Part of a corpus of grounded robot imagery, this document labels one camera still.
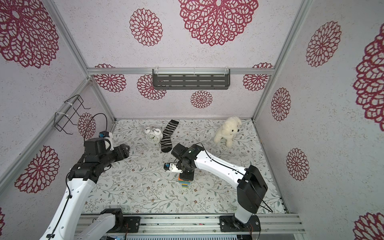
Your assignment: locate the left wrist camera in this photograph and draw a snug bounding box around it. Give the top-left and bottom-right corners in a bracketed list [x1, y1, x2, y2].
[99, 131, 114, 151]

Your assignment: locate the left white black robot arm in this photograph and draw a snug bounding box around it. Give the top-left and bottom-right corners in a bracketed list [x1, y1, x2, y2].
[41, 144, 130, 240]

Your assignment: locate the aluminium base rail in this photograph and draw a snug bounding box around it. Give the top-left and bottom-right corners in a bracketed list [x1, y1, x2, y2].
[74, 213, 306, 236]

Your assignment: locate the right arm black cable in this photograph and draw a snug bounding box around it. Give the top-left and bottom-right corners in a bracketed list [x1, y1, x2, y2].
[194, 142, 274, 214]

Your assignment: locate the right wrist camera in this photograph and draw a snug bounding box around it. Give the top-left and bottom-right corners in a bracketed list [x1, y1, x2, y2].
[164, 163, 183, 173]

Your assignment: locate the white teddy bear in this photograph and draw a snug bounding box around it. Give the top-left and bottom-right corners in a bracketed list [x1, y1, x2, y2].
[214, 117, 242, 148]

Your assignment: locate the black wire wall rack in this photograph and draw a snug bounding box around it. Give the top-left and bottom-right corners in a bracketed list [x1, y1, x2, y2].
[53, 94, 90, 135]

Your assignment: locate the white alarm clock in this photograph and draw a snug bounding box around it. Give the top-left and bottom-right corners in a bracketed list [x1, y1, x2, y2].
[145, 127, 164, 144]

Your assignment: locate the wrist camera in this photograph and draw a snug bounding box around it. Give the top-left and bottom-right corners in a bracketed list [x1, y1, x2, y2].
[164, 163, 183, 173]
[99, 131, 114, 151]

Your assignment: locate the grey wall shelf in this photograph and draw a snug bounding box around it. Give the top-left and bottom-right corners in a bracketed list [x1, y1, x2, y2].
[152, 69, 231, 90]

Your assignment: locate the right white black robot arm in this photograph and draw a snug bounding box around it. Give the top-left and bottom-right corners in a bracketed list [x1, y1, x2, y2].
[164, 143, 273, 234]

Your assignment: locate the black grey striped sock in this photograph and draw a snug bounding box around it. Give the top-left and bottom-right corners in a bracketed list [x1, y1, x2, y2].
[160, 120, 179, 153]

